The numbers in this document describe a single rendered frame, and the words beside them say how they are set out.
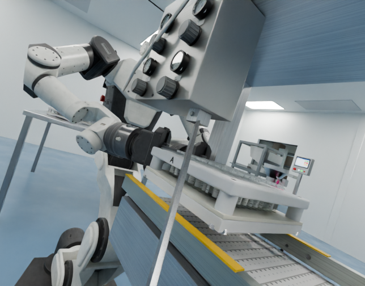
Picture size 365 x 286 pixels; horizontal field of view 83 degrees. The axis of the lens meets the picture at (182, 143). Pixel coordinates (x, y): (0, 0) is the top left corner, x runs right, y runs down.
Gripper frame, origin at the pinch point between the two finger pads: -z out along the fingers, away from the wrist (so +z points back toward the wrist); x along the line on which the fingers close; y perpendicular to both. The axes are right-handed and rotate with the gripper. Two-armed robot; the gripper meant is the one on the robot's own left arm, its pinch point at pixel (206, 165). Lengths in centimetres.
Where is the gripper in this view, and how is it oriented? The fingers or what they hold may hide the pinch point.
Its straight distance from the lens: 58.2
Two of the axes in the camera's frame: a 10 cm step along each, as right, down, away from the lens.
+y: -8.4, -2.8, -4.7
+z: -4.6, -1.1, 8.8
